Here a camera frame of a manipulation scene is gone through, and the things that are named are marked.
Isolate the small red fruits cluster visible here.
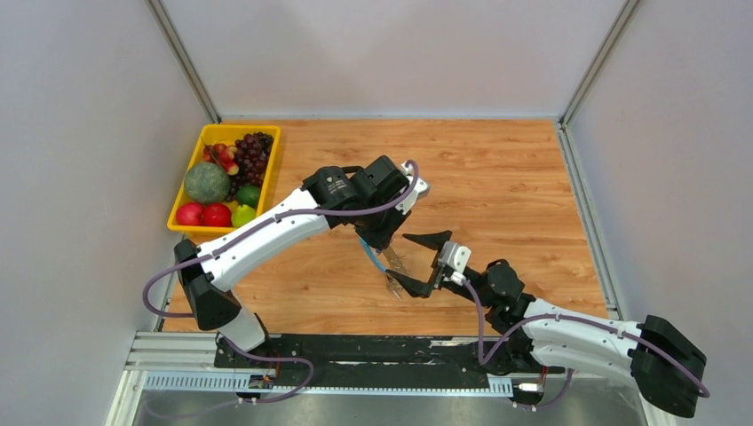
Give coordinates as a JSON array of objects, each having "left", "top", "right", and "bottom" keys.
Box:
[{"left": 202, "top": 143, "right": 240, "bottom": 176}]

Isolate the aluminium frame rail front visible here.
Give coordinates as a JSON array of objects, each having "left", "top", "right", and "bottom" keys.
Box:
[{"left": 127, "top": 332, "right": 652, "bottom": 383}]

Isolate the red apple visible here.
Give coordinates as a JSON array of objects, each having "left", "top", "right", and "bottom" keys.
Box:
[
  {"left": 175, "top": 202, "right": 204, "bottom": 226},
  {"left": 202, "top": 203, "right": 233, "bottom": 227}
]

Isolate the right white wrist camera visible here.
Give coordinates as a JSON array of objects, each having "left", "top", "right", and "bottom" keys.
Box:
[{"left": 436, "top": 241, "right": 472, "bottom": 286}]

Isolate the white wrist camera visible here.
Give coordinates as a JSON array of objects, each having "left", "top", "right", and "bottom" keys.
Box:
[
  {"left": 436, "top": 241, "right": 472, "bottom": 286},
  {"left": 394, "top": 160, "right": 431, "bottom": 216}
]

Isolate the yellow plastic fruit tray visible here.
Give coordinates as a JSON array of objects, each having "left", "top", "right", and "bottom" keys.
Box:
[{"left": 167, "top": 124, "right": 281, "bottom": 236}]

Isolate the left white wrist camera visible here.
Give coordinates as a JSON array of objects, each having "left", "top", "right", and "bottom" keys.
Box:
[{"left": 394, "top": 160, "right": 431, "bottom": 216}]

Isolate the green melon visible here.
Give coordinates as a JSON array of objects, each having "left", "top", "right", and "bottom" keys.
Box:
[{"left": 183, "top": 162, "right": 231, "bottom": 204}]

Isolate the silver crescent key organizer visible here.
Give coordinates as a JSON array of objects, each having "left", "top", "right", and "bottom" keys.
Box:
[{"left": 359, "top": 238, "right": 409, "bottom": 301}]

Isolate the red apple right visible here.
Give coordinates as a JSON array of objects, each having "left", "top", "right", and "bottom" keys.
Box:
[{"left": 202, "top": 203, "right": 233, "bottom": 227}]

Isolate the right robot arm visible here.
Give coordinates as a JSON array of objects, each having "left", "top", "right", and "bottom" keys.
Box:
[{"left": 386, "top": 231, "right": 710, "bottom": 418}]

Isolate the dark purple grape bunch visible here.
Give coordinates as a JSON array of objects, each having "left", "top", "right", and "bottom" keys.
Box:
[{"left": 225, "top": 132, "right": 273, "bottom": 201}]

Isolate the green lime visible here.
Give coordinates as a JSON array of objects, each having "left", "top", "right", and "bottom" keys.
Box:
[{"left": 235, "top": 185, "right": 261, "bottom": 209}]

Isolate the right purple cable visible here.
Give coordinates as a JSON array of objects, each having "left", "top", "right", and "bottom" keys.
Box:
[{"left": 461, "top": 279, "right": 711, "bottom": 411}]

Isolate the white slotted cable duct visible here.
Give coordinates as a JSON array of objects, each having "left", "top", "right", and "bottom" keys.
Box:
[{"left": 144, "top": 373, "right": 514, "bottom": 398}]

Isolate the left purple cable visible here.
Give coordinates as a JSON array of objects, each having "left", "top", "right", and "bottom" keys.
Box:
[{"left": 142, "top": 158, "right": 421, "bottom": 405}]

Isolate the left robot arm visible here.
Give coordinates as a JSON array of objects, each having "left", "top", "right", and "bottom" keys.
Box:
[{"left": 173, "top": 155, "right": 431, "bottom": 367}]

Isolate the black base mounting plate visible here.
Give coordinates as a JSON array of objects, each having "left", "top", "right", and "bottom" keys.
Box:
[{"left": 214, "top": 334, "right": 543, "bottom": 390}]

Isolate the red apple left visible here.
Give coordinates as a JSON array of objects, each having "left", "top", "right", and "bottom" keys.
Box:
[{"left": 175, "top": 202, "right": 204, "bottom": 226}]

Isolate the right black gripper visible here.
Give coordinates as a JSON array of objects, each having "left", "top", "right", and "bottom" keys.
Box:
[{"left": 386, "top": 231, "right": 494, "bottom": 311}]

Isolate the purple cable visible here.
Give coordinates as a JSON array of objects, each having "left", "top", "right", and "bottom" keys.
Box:
[
  {"left": 461, "top": 279, "right": 711, "bottom": 411},
  {"left": 142, "top": 158, "right": 421, "bottom": 405}
]

